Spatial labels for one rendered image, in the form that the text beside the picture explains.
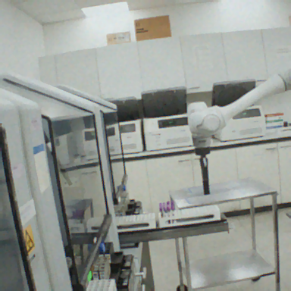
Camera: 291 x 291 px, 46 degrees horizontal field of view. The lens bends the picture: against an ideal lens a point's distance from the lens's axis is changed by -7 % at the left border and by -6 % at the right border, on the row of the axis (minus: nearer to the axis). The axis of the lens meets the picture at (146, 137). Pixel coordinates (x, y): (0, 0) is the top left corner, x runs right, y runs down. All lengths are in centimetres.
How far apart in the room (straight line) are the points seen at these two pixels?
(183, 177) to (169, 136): 48
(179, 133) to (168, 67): 82
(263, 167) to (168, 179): 111
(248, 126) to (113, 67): 172
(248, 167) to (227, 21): 193
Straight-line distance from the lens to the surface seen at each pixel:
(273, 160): 428
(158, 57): 433
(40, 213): 74
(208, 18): 483
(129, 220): 177
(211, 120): 149
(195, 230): 176
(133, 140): 403
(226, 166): 414
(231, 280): 233
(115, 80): 433
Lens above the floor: 140
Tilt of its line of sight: 5 degrees down
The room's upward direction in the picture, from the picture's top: 7 degrees counter-clockwise
